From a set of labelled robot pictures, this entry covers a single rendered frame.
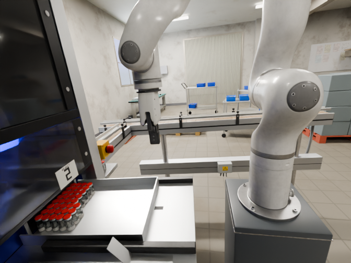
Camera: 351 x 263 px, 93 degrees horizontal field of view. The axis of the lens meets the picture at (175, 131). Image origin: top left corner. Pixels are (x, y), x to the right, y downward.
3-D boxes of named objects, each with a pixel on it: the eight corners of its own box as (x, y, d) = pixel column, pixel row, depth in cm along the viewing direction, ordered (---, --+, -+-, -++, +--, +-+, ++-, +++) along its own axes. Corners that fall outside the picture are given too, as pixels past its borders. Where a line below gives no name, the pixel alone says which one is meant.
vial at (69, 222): (65, 231, 49) (60, 219, 48) (70, 225, 51) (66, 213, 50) (72, 231, 49) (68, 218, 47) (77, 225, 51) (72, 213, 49)
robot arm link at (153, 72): (157, 78, 44) (163, 78, 53) (151, 21, 40) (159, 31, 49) (127, 81, 45) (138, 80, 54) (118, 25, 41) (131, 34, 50)
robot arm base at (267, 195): (284, 183, 65) (290, 139, 59) (314, 224, 47) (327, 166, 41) (233, 182, 68) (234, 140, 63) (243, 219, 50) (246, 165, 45)
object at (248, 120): (99, 138, 146) (95, 120, 141) (107, 132, 161) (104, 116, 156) (334, 124, 128) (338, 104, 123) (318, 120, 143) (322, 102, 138)
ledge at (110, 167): (78, 180, 79) (77, 177, 78) (93, 167, 91) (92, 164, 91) (106, 180, 77) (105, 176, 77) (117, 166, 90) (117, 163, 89)
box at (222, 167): (218, 173, 147) (218, 164, 144) (217, 170, 152) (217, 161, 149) (232, 172, 146) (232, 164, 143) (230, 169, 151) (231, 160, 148)
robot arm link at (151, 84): (138, 80, 54) (139, 90, 55) (128, 81, 46) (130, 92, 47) (163, 78, 53) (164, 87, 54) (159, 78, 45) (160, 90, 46)
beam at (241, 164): (140, 175, 159) (139, 164, 156) (142, 170, 167) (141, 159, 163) (320, 169, 144) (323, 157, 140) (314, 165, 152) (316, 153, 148)
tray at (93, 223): (23, 245, 46) (19, 235, 45) (80, 186, 71) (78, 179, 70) (143, 244, 43) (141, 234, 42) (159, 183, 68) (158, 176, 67)
